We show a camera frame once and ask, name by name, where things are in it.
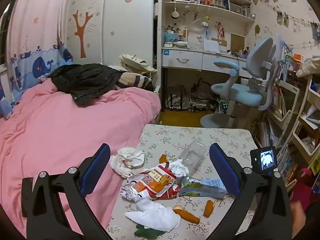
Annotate pink blanket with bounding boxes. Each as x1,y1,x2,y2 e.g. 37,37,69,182
0,78,162,238

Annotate white wardrobe with tree decal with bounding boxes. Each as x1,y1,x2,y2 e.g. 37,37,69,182
59,0,160,67

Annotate red doll figure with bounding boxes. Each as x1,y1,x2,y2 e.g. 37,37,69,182
216,22,225,40

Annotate clear plastic bottle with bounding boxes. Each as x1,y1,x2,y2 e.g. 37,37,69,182
178,141,208,176

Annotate beige cloth bundle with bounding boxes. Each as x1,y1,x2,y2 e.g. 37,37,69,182
296,58,320,78

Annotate black jacket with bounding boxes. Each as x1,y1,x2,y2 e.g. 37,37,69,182
49,63,126,105

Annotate white desk with drawers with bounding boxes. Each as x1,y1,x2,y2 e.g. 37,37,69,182
161,45,253,112

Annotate white paper sheet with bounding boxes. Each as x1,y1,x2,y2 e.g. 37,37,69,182
203,39,221,53

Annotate green blue flat packet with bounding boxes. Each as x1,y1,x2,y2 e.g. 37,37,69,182
178,177,228,197

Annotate floral tablecloth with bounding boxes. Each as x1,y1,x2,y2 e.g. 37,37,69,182
105,124,262,240

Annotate person's right forearm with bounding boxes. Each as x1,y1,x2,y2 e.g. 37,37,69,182
291,200,307,233

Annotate blue grey desk chair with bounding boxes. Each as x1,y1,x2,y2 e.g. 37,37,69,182
199,37,281,129

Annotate red orange snack packet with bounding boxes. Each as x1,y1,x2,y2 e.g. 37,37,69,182
121,162,181,202

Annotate large white tissue paper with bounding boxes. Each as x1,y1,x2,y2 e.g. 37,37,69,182
124,198,181,232

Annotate brown cork board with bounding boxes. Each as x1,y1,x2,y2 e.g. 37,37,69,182
230,33,245,53

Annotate striped beige pillow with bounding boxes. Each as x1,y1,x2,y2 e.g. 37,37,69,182
117,71,155,91

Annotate dark mesh storage bag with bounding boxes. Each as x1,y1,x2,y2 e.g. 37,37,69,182
189,78,221,112

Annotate beige tote bag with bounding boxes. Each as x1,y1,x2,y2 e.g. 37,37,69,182
118,53,158,75

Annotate light blue bag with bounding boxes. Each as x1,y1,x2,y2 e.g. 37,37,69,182
163,31,180,43

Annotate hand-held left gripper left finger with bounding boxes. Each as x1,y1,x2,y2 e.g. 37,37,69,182
21,143,118,240

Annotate pink whale print curtain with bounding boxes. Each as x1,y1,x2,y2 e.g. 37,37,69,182
4,0,76,117

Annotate white wall shelf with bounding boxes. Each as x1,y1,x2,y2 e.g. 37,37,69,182
162,0,256,26

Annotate green leaf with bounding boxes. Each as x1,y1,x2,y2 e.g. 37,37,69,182
134,224,167,238

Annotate white bookshelf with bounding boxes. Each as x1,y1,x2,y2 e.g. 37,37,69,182
253,56,320,197

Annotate hanging blue doll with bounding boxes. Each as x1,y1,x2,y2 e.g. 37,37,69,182
201,16,212,40

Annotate magenta bag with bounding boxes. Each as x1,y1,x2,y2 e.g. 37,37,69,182
291,167,315,206

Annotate hanging photo strings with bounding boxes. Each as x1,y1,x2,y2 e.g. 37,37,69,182
251,0,320,51

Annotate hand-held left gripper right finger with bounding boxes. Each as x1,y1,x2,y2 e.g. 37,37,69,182
209,143,293,240

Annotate white tissue with stain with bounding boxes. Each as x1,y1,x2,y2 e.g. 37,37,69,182
109,147,146,178

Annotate clear bag with black handles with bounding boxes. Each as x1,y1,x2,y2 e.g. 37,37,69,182
166,85,188,111

